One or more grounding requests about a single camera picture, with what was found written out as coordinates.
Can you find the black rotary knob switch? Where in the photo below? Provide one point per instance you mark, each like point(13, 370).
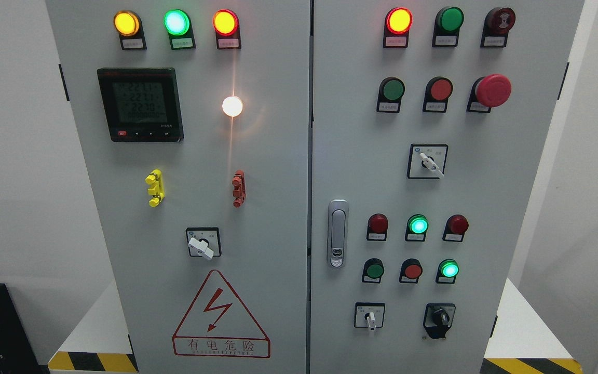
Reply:
point(438, 319)

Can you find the red terminal connector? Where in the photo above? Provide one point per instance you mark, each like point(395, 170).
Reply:
point(239, 188)

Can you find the dark red indicator middle left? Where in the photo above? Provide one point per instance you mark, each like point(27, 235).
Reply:
point(377, 227)

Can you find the dark red indicator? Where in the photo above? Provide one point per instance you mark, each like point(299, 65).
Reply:
point(455, 229)
point(377, 227)

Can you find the white glowing indicator lamp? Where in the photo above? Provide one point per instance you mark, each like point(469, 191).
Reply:
point(232, 106)

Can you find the green push button lower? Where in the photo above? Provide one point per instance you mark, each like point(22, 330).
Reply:
point(373, 271)

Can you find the green push button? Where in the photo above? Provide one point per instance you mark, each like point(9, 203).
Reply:
point(373, 271)
point(391, 91)

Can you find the green lit indicator middle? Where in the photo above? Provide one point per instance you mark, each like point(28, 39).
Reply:
point(416, 228)

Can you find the green lit indicator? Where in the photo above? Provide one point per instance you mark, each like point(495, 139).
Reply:
point(180, 29)
point(416, 228)

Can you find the left grey cabinet door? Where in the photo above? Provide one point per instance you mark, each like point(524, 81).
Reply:
point(264, 242)

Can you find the grey cabinet door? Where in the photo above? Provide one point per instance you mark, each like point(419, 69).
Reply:
point(264, 242)
point(362, 156)

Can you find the green push button upper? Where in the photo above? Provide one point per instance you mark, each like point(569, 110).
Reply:
point(391, 91)

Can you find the red push button lower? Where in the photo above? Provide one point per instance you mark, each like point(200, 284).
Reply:
point(411, 270)

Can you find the red push button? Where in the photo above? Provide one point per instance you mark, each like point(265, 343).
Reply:
point(437, 93)
point(411, 270)

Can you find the yellow terminal connector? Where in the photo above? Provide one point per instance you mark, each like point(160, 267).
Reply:
point(155, 187)

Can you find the right grey cabinet door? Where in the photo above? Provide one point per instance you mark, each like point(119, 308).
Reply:
point(362, 156)

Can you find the red high voltage warning sticker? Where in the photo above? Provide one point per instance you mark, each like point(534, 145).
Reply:
point(218, 323)

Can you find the dark red indicator middle right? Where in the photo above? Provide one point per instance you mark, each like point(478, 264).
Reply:
point(455, 229)

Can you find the green lit button lower right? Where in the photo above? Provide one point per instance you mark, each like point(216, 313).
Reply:
point(447, 272)

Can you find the red push button upper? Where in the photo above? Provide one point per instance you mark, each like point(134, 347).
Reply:
point(437, 93)

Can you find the black digital power meter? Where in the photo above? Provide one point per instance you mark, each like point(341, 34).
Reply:
point(141, 104)

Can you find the orange red indicator left door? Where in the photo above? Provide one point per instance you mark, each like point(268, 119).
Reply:
point(227, 29)

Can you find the red lit indicator right door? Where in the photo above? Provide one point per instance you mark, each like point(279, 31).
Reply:
point(398, 21)

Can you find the green lit indicator top left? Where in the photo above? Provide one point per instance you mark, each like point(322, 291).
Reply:
point(180, 29)

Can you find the red emergency stop button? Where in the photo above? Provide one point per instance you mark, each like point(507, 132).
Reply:
point(488, 92)

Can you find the green unlit indicator top right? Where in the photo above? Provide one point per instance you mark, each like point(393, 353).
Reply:
point(448, 22)

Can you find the yellow indicator light top left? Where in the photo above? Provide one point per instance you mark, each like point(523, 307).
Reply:
point(130, 30)

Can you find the dark red buzzer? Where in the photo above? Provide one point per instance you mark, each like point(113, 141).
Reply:
point(496, 27)

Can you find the silver door handle lock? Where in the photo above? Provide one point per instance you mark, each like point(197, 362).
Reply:
point(338, 213)

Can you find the white selector switch left door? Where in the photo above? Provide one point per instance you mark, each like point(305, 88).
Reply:
point(203, 242)

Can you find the white selector switch upper right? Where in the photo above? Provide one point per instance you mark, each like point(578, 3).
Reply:
point(427, 161)

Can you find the white selector switch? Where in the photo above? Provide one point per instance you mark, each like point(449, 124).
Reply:
point(427, 161)
point(369, 315)

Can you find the white selector switch lower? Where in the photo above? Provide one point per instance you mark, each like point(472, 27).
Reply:
point(369, 315)

